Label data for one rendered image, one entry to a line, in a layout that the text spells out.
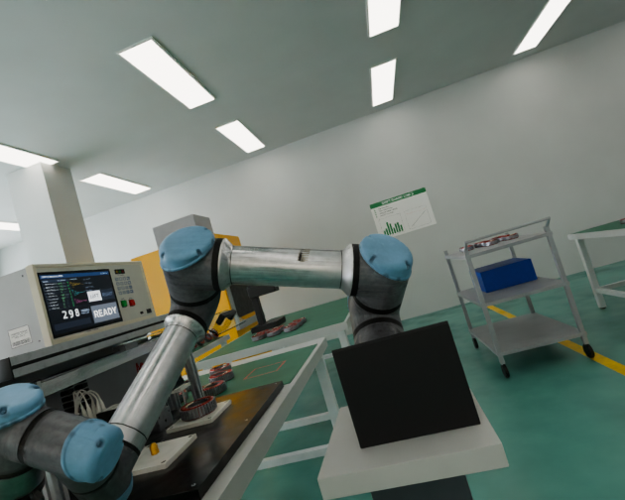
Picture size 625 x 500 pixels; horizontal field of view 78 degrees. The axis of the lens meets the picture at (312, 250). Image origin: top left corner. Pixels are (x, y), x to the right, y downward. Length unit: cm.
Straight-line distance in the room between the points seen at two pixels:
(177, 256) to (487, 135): 614
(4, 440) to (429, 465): 63
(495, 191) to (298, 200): 307
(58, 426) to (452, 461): 60
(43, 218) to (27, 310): 433
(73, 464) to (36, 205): 501
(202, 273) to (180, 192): 638
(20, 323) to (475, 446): 104
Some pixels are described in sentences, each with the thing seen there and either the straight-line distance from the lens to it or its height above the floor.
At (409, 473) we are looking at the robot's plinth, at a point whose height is 73.
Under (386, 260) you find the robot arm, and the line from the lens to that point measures 79.
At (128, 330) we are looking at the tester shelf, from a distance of 130.
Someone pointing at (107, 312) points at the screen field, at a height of 116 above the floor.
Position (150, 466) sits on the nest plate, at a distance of 108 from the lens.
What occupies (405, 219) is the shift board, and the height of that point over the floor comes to 150.
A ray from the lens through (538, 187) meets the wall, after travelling 670.
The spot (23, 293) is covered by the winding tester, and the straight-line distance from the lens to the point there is 118.
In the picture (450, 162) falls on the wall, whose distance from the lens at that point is 646.
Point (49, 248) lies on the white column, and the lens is 541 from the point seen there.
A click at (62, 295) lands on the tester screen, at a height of 123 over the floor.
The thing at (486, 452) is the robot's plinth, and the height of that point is 74.
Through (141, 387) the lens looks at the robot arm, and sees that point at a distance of 82.
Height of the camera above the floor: 110
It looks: 4 degrees up
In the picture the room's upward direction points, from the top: 17 degrees counter-clockwise
